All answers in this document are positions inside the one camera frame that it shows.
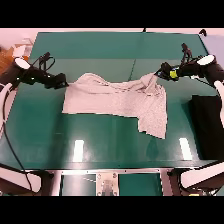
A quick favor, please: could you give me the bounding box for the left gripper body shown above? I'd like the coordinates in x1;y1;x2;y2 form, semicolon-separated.
44;72;70;90

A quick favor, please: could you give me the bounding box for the black garment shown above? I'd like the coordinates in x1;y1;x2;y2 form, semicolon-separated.
188;94;224;161

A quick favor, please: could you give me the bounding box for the silver frame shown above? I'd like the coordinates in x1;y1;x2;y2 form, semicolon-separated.
42;168;183;197

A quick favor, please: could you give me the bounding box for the black cable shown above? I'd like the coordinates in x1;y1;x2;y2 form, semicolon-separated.
1;87;35;196

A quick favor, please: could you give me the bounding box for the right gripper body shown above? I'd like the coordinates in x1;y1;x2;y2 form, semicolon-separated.
155;61;178;82

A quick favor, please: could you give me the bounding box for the light grey shirt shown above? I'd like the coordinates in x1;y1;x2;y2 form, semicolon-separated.
61;72;168;140

